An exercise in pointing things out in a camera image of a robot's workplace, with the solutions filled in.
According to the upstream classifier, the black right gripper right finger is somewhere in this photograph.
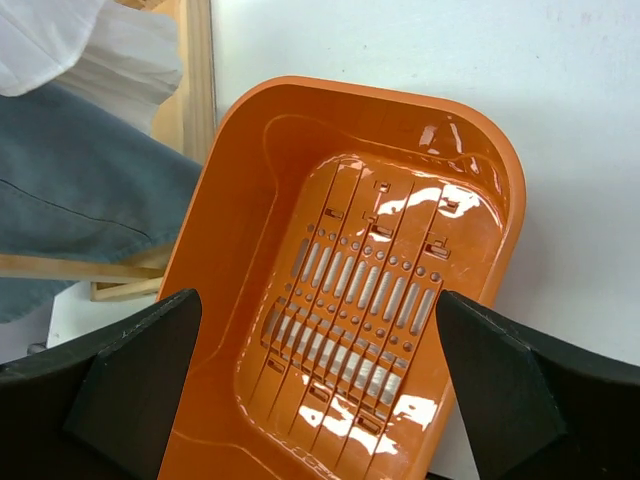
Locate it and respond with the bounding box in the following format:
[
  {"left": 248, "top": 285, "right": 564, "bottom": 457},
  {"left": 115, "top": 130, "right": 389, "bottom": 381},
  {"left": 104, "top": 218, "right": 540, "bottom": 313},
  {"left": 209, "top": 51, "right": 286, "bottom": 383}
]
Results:
[{"left": 436, "top": 290, "right": 639, "bottom": 479}]

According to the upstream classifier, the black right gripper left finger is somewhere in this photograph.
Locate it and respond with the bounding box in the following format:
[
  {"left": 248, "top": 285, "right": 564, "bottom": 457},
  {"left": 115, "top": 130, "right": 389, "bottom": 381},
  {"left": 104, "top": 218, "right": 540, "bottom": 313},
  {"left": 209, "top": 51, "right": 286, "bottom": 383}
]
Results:
[{"left": 1, "top": 289, "right": 202, "bottom": 479}]

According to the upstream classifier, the white pleated skirt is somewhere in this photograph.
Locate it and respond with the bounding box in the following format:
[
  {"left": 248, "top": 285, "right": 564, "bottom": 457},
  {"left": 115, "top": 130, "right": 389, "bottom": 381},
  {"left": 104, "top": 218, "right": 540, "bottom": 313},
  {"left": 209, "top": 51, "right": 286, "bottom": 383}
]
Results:
[{"left": 1, "top": 1, "right": 183, "bottom": 133}]

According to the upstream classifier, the wooden clothes rack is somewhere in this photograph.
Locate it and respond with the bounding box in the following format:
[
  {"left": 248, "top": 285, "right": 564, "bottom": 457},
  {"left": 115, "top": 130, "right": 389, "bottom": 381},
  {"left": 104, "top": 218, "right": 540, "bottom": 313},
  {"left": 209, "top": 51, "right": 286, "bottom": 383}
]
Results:
[{"left": 1, "top": 1, "right": 217, "bottom": 301}]

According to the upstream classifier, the orange plastic basket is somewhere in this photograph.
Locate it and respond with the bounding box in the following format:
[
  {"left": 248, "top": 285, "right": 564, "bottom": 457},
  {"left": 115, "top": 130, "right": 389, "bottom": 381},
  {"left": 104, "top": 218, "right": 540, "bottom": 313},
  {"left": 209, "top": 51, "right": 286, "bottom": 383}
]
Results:
[{"left": 160, "top": 76, "right": 526, "bottom": 479}]

